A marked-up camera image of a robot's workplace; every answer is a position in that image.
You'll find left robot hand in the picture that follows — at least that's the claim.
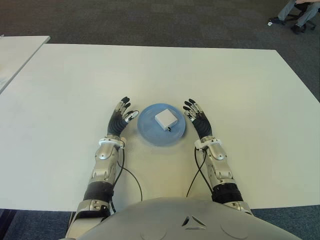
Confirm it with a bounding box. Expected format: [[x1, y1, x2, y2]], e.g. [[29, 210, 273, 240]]
[[106, 96, 140, 138]]

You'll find white side table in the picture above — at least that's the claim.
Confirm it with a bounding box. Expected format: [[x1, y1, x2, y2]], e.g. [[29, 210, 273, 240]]
[[0, 36, 51, 95]]

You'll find seated person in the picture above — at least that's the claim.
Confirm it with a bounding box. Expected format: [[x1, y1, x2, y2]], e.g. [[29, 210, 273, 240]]
[[277, 0, 320, 35]]

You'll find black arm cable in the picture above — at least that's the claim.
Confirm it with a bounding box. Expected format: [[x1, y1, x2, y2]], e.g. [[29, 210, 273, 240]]
[[109, 147, 144, 213], [185, 147, 216, 200]]

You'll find black office chair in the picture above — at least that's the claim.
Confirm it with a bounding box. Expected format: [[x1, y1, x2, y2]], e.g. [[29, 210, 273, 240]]
[[269, 0, 316, 31]]

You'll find white charger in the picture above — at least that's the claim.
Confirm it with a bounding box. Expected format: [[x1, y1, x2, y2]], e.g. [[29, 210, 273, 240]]
[[154, 108, 178, 132]]

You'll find grey robot torso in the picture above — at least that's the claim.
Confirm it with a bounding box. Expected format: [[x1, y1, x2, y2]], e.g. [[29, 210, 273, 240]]
[[65, 196, 310, 240]]

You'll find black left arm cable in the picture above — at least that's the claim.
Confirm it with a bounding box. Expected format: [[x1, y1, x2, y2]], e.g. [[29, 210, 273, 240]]
[[109, 147, 144, 213]]

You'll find blue plate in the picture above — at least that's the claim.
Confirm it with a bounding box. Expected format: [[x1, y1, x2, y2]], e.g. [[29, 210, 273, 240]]
[[137, 103, 187, 147]]

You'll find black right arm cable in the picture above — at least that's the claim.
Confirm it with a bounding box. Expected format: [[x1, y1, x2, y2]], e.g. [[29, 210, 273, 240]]
[[185, 147, 216, 200]]

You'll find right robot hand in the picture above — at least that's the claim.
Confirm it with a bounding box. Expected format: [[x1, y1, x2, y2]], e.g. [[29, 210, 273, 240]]
[[183, 98, 214, 140]]

